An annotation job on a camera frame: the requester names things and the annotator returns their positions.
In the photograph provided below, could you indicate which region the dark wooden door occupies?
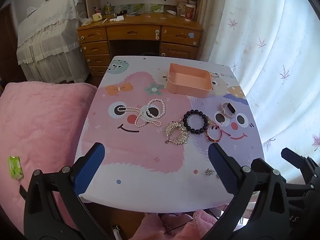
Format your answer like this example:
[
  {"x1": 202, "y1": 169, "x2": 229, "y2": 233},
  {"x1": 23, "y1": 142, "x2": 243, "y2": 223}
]
[{"x1": 0, "y1": 4, "x2": 20, "y2": 82}]

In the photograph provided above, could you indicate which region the white leaf print curtain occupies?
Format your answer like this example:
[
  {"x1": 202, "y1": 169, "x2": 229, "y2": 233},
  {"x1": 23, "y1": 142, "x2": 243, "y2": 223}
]
[{"x1": 200, "y1": 0, "x2": 320, "y2": 183}]

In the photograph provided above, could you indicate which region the pink plastic tray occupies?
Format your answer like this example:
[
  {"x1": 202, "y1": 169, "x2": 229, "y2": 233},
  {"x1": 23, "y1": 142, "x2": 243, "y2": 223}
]
[{"x1": 166, "y1": 63, "x2": 213, "y2": 98}]

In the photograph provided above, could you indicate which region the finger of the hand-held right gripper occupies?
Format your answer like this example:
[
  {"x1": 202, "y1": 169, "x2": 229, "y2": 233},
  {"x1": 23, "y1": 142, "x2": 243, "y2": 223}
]
[
  {"x1": 281, "y1": 148, "x2": 320, "y2": 183},
  {"x1": 286, "y1": 184, "x2": 320, "y2": 200}
]

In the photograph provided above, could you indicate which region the white lace furniture cover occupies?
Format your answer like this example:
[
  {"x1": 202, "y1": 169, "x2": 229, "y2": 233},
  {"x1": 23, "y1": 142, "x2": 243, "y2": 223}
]
[{"x1": 17, "y1": 0, "x2": 90, "y2": 83}]

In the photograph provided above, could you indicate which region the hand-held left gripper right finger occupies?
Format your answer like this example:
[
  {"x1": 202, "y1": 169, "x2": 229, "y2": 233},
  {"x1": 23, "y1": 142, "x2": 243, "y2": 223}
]
[{"x1": 205, "y1": 142, "x2": 290, "y2": 240}]

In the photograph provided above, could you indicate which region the dark bead bracelet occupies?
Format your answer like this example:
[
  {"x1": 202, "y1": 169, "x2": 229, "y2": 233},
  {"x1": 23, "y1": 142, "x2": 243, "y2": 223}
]
[{"x1": 183, "y1": 109, "x2": 207, "y2": 134}]

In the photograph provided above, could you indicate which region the red gold bangle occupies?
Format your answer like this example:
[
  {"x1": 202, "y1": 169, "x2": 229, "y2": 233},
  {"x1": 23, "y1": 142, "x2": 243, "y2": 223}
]
[{"x1": 205, "y1": 116, "x2": 232, "y2": 143}]

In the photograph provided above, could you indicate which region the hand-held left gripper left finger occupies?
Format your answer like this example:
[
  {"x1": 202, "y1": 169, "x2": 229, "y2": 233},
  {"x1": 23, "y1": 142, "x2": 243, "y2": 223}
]
[{"x1": 24, "y1": 142, "x2": 113, "y2": 240}]

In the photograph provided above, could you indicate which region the beige smart band watch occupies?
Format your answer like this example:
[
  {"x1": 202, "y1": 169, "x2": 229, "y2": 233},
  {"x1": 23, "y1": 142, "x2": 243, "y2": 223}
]
[{"x1": 220, "y1": 102, "x2": 236, "y2": 118}]

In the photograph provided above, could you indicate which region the red paper cup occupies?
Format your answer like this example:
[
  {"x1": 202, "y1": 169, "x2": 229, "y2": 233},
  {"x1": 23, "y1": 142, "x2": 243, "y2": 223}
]
[{"x1": 185, "y1": 4, "x2": 196, "y2": 21}]

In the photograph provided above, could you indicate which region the wooden desk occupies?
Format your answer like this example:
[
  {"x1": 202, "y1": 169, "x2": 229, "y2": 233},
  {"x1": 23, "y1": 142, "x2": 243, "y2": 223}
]
[{"x1": 77, "y1": 12, "x2": 203, "y2": 78}]

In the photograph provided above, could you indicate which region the pink fluffy blanket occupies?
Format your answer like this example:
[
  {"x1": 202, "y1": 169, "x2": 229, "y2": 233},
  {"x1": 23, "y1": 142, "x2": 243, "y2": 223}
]
[{"x1": 0, "y1": 81, "x2": 98, "y2": 230}]

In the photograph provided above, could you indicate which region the pink fuzzy clothing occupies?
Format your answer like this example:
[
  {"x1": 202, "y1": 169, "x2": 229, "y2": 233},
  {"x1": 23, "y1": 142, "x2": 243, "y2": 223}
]
[{"x1": 144, "y1": 209, "x2": 218, "y2": 240}]

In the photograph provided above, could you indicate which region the white pearl necklace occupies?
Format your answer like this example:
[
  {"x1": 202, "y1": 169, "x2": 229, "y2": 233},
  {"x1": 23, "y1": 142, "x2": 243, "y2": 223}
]
[{"x1": 117, "y1": 99, "x2": 166, "y2": 128}]

